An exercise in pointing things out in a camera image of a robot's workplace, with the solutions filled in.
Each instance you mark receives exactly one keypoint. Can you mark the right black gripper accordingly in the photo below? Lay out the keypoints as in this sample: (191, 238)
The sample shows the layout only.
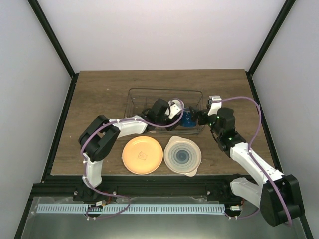
(202, 114)

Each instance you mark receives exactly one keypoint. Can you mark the dark blue mug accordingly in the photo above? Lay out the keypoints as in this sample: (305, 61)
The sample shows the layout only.
(186, 120)

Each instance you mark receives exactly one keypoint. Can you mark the black wire dish rack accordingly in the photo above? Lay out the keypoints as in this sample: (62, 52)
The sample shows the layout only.
(139, 99)

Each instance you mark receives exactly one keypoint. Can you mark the orange plastic plate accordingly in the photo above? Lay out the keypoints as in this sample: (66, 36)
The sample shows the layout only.
(142, 155)

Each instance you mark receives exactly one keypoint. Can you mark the cream and teal bowl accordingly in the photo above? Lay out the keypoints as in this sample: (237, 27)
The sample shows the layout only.
(177, 102)

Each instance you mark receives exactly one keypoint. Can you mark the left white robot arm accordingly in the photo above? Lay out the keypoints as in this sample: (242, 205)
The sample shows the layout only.
(98, 139)

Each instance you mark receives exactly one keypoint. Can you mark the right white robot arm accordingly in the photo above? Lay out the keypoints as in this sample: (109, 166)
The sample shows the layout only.
(277, 196)

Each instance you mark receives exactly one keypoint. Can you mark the clear plastic lidded bowl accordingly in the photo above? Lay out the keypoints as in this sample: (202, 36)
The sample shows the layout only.
(182, 156)

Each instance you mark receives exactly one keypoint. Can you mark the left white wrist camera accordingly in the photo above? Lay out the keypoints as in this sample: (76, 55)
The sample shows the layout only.
(173, 111)

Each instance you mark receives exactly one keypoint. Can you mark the right black frame post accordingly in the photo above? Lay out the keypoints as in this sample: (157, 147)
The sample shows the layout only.
(283, 13)

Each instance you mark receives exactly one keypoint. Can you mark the black frame post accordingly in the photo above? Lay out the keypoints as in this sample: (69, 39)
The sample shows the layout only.
(37, 9)
(283, 13)

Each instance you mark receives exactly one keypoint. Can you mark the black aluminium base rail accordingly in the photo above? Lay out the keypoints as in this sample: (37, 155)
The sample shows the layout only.
(213, 187)

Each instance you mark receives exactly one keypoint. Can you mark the light blue slotted cable duct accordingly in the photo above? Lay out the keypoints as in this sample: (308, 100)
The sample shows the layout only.
(201, 209)

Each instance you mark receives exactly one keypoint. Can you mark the left black frame post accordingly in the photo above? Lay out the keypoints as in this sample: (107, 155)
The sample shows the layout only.
(37, 9)

